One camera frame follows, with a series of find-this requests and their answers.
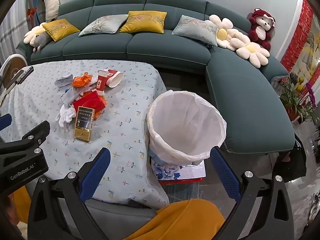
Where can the orange plastic bag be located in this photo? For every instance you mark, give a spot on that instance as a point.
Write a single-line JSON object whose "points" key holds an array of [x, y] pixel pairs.
{"points": [[81, 80]]}

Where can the yellow garment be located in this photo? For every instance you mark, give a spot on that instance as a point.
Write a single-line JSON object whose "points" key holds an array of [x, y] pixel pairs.
{"points": [[180, 220]]}

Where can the red wall hanging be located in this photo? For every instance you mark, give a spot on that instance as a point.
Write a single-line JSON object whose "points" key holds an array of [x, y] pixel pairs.
{"points": [[298, 35]]}

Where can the yellow embroidered pillow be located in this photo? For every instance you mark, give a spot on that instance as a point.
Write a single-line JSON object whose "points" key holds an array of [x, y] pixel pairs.
{"points": [[143, 21], [60, 28]]}

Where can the long white plush toy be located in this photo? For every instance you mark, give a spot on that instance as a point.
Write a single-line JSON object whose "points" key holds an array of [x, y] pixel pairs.
{"points": [[51, 2]]}

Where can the gold cigarette box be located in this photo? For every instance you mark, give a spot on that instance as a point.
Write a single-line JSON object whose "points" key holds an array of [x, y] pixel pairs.
{"points": [[83, 126]]}

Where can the grey cream plush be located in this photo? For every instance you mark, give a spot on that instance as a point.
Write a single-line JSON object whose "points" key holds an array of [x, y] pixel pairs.
{"points": [[31, 36]]}

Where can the crumpled grey paper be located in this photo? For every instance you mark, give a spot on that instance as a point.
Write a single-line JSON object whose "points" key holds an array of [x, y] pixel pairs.
{"points": [[63, 81]]}

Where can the white sheer curtain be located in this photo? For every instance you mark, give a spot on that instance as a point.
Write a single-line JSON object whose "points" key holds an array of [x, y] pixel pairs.
{"points": [[15, 35]]}

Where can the floral light blue tablecloth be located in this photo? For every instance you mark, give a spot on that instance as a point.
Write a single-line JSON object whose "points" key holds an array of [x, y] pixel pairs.
{"points": [[125, 130]]}

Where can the white flower cushion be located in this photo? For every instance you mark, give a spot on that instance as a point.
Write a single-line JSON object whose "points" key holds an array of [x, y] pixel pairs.
{"points": [[222, 31], [251, 48]]}

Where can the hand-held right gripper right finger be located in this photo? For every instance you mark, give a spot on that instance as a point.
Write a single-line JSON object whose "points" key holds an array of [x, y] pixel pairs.
{"points": [[225, 173]]}

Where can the purple orchid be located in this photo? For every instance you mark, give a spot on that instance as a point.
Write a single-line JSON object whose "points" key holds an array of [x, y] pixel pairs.
{"points": [[313, 92]]}

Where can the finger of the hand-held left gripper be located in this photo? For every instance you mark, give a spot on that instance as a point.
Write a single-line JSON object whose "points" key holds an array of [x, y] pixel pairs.
{"points": [[5, 122], [30, 140]]}

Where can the green potted plant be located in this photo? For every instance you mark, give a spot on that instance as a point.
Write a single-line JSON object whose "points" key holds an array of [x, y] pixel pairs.
{"points": [[291, 100]]}

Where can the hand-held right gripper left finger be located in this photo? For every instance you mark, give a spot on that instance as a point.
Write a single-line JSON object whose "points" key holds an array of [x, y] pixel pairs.
{"points": [[96, 173]]}

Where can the red white paper cup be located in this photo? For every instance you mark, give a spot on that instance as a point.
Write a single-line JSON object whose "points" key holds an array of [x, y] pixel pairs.
{"points": [[115, 78], [100, 85]]}

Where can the black bristle brush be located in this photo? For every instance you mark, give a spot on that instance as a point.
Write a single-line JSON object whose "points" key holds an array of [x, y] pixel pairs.
{"points": [[22, 75]]}

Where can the bin with white bag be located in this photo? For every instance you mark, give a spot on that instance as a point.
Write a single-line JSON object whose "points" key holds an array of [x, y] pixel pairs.
{"points": [[187, 120]]}

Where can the blue floral gift box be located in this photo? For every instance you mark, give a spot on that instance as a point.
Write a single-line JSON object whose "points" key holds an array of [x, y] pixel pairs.
{"points": [[175, 173]]}

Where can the blue curtain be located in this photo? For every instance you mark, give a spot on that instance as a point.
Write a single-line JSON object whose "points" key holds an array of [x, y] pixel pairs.
{"points": [[38, 0]]}

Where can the red paper packet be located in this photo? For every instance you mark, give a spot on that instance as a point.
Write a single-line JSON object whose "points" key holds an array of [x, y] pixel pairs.
{"points": [[87, 101]]}

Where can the red monkey plush toy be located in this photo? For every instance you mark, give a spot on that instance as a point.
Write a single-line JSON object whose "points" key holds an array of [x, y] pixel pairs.
{"points": [[261, 27]]}

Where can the red curtain bow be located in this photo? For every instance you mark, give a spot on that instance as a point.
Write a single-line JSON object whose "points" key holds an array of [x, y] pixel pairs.
{"points": [[31, 13]]}

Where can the teal fabric sofa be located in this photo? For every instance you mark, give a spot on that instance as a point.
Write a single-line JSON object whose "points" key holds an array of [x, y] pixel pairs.
{"points": [[175, 47]]}

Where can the grey embroidered pillow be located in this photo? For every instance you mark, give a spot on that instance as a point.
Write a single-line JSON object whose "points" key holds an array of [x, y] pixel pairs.
{"points": [[103, 25], [195, 30]]}

